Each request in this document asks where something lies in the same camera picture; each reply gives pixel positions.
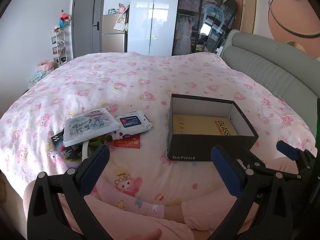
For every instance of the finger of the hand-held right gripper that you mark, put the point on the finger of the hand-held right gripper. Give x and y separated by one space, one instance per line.
285 148
257 166

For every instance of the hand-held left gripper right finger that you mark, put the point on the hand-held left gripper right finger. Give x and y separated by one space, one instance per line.
225 172

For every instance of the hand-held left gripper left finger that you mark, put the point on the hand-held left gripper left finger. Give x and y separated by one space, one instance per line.
96 166

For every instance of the black cardboard box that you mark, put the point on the black cardboard box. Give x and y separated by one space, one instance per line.
212 151

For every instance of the green yellow corn packet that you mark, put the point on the green yellow corn packet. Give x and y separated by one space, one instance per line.
96 143

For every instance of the black packet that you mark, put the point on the black packet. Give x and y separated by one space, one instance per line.
67 155

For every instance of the red card packet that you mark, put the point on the red card packet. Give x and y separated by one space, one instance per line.
127 142

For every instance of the clear printed zip pouch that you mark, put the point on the clear printed zip pouch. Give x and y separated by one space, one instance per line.
87 127

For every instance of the yellow screen protector packet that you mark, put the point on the yellow screen protector packet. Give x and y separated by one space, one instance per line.
197 125

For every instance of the white wet wipes pack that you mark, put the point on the white wet wipes pack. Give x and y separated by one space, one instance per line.
135 125

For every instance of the person's pink pyjama legs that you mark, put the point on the person's pink pyjama legs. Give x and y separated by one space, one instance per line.
155 230

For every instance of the grey-green padded headboard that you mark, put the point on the grey-green padded headboard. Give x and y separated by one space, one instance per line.
262 62

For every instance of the pink printed blanket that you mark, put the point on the pink printed blanket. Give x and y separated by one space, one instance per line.
150 80

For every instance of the pile of pastel boxes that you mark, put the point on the pile of pastel boxes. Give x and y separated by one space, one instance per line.
42 70

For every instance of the white shelf rack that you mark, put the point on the white shelf rack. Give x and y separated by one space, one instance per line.
60 50

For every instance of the beige cabinet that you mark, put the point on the beige cabinet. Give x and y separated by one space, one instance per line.
112 37

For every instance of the grey door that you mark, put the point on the grey door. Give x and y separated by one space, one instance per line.
85 25

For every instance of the red plush toy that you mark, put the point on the red plush toy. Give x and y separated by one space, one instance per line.
64 18

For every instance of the black skateboard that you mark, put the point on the black skateboard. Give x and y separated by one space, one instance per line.
228 7

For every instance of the white glossy wardrobe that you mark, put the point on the white glossy wardrobe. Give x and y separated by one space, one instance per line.
150 17

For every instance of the pink plush toy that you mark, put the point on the pink plush toy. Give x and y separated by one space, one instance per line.
121 8

